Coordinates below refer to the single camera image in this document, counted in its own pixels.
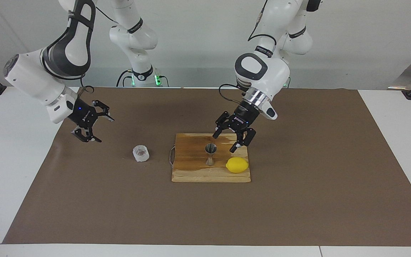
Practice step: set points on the steel double jigger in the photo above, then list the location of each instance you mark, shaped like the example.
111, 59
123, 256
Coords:
211, 148

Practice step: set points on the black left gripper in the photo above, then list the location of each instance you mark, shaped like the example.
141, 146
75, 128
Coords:
243, 116

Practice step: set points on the green lit base connector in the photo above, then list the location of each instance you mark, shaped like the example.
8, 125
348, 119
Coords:
158, 80

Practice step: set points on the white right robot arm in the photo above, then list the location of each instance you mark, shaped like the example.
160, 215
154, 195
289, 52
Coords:
30, 76

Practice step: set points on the wooden cutting board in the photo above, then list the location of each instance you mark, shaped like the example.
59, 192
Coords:
191, 171

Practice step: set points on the yellow lemon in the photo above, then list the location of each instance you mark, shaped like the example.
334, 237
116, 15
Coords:
237, 165

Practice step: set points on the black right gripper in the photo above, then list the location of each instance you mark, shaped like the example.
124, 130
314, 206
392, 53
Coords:
82, 116

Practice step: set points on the brown paper table mat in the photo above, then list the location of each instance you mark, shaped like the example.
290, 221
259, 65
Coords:
120, 207

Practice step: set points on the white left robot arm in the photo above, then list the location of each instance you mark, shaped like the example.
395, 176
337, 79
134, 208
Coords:
262, 71

